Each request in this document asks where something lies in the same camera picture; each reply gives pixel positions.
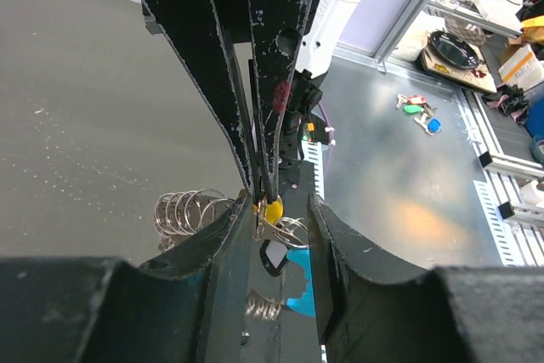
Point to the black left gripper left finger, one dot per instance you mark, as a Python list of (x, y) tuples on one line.
[(185, 305)]

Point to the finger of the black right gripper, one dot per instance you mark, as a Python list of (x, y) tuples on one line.
[(277, 28), (193, 30)]

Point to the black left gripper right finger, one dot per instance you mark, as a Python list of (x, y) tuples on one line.
[(372, 306)]

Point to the black key tag white label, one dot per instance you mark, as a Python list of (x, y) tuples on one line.
[(273, 257)]

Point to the silver keys bunch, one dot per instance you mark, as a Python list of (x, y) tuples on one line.
[(273, 232)]

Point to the yellow key tag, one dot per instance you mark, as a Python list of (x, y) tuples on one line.
[(271, 212)]

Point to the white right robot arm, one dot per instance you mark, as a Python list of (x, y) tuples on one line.
[(326, 22)]

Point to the keys with coloured tags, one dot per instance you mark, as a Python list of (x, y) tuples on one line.
[(421, 111)]

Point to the black pan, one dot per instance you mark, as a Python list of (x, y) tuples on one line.
[(453, 50)]

